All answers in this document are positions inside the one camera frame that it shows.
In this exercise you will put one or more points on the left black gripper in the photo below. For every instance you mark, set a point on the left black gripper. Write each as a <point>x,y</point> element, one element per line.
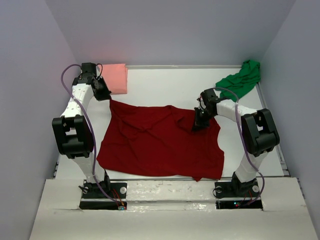
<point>105,95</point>

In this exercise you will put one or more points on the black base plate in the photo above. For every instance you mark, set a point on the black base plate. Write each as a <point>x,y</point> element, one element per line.
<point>92,198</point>
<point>228,198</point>

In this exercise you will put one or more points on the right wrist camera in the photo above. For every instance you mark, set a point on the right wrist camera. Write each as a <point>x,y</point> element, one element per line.
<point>209,95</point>

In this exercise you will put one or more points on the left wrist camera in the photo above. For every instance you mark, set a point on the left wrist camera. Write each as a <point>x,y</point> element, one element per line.
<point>89,68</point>

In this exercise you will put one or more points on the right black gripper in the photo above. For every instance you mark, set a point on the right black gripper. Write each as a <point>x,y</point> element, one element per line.
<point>198,123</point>

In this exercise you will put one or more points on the red t shirt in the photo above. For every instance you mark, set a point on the red t shirt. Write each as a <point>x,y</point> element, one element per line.
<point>158,141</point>

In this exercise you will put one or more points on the folded pink t shirt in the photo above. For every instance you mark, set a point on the folded pink t shirt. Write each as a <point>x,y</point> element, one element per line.
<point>116,78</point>

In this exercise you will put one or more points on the green t shirt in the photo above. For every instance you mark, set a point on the green t shirt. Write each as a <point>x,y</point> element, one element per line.
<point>236,86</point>

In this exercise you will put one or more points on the white front cover board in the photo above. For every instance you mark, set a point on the white front cover board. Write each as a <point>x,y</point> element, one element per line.
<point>173,210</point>

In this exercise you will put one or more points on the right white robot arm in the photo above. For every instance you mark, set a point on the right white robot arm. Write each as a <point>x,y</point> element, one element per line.
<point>258,134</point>

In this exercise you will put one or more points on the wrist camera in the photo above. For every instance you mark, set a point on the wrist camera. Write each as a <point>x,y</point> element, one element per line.
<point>209,95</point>
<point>89,68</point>

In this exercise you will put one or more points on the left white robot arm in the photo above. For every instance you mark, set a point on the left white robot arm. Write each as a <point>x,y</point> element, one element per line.
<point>75,137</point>

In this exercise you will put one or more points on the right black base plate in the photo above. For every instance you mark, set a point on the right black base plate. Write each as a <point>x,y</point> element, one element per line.
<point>228,198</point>

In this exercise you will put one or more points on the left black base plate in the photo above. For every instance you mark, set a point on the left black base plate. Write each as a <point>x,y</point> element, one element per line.
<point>92,198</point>

